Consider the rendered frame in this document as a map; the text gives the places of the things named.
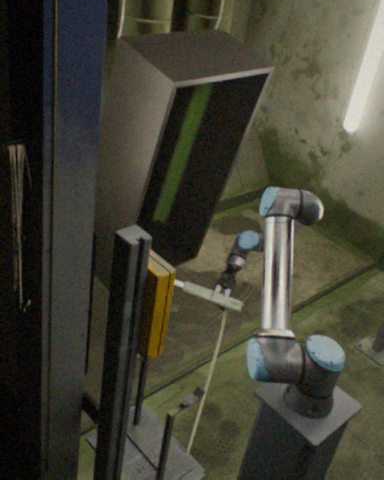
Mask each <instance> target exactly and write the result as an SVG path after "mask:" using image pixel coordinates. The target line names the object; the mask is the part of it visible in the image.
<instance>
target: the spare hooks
mask: <svg viewBox="0 0 384 480"><path fill-rule="evenodd" d="M26 141H29V138H22V139H16V140H10V141H4V142H3V143H2V150H3V152H5V145H6V151H9V161H10V175H11V185H12V220H13V251H14V279H15V280H14V291H17V284H19V292H20V299H19V300H20V310H21V312H22V313H26V308H23V310H22V306H29V305H30V300H28V302H27V304H24V303H23V302H22V288H21V274H22V275H25V276H26V275H27V276H29V274H30V272H28V273H23V271H22V260H24V256H22V242H25V240H26V236H24V238H22V236H21V234H22V225H21V212H22V208H21V206H22V178H23V163H24V159H25V160H26V165H27V170H28V175H29V180H30V187H31V191H32V195H33V201H34V192H33V185H32V180H31V176H30V169H29V164H28V160H27V153H26V148H27V145H26ZM12 143H14V145H12ZM9 144H10V146H9ZM16 149H17V151H18V152H17V158H18V195H17V177H16V157H15V150H16ZM13 158H14V168H13ZM13 178H14V179H13ZM14 181H15V193H14ZM15 202H16V211H15ZM16 219H17V223H16ZM14 223H15V228H14ZM15 243H16V249H15ZM15 250H16V258H15ZM17 259H18V264H19V278H18V279H17Z"/></svg>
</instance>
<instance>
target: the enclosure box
mask: <svg viewBox="0 0 384 480"><path fill-rule="evenodd" d="M221 30H222V31H221ZM274 69H275V67H274V66H273V64H272V65H270V63H269V62H268V61H266V60H265V59H263V58H262V57H261V56H259V55H258V54H255V53H254V51H253V50H251V49H250V48H248V47H247V46H246V45H244V44H242V43H241V42H239V41H238V40H236V38H235V37H234V36H232V35H231V34H228V33H227V32H226V31H224V30H223V29H214V30H200V31H186V32H173V33H159V34H145V35H131V36H119V37H118V42H117V47H116V51H115V57H114V62H113V67H112V72H111V78H110V82H109V87H108V93H107V97H106V102H104V108H103V112H102V118H101V123H100V127H99V146H98V163H97V180H96V197H95V216H94V233H95V234H96V235H97V240H96V257H95V273H94V274H95V276H96V277H97V278H98V279H99V280H100V281H101V283H102V285H104V286H105V287H106V288H107V290H108V291H109V292H110V280H111V268H112V255H113V243H114V232H115V231H119V230H122V229H125V228H128V226H132V225H135V224H136V225H138V226H139V228H141V229H142V230H143V231H145V232H147V233H148V234H149V235H150V236H151V237H152V240H151V250H152V251H153V252H155V253H156V254H157V255H158V257H161V258H162V259H163V260H164V261H166V262H167V263H168V264H169V265H170V266H172V267H176V266H178V265H181V264H183V263H185V262H189V261H191V260H193V259H195V258H197V255H198V252H199V250H200V247H201V245H202V243H204V239H205V237H206V234H207V232H208V229H209V226H210V224H211V221H212V219H213V216H214V214H215V210H216V208H217V206H219V203H220V201H221V197H222V195H223V192H224V190H225V187H226V185H227V182H228V179H229V177H230V174H231V172H233V168H234V166H235V164H236V161H237V159H238V156H239V153H240V150H241V148H242V146H243V143H244V140H245V137H247V135H248V132H249V130H250V127H251V124H252V122H253V119H254V117H255V113H256V111H257V109H258V106H260V104H261V100H262V98H263V95H264V93H265V91H266V87H267V85H268V82H269V80H270V76H272V74H273V72H274Z"/></svg>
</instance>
